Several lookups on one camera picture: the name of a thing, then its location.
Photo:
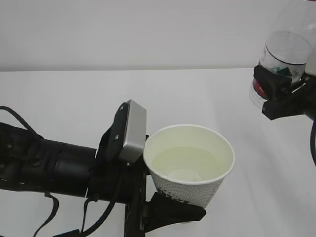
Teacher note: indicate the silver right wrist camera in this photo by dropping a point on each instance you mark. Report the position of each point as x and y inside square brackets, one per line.
[311, 64]

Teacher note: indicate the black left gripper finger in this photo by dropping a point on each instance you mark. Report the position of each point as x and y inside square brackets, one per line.
[163, 211]

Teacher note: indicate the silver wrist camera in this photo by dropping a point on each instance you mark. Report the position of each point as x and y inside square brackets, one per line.
[311, 64]
[128, 133]

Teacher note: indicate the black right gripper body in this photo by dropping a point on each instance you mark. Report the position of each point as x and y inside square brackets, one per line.
[301, 101]

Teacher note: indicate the white paper coffee cup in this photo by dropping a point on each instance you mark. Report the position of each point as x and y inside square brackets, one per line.
[188, 163]

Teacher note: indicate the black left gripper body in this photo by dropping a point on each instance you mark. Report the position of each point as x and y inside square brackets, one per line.
[117, 182]

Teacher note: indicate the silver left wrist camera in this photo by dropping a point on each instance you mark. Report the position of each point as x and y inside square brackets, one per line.
[128, 133]

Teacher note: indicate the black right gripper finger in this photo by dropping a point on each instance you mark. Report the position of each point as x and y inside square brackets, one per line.
[268, 85]

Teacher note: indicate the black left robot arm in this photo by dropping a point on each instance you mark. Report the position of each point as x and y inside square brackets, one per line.
[30, 163]

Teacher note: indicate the clear Nongfu Spring water bottle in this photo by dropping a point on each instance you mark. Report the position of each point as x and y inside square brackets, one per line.
[290, 41]

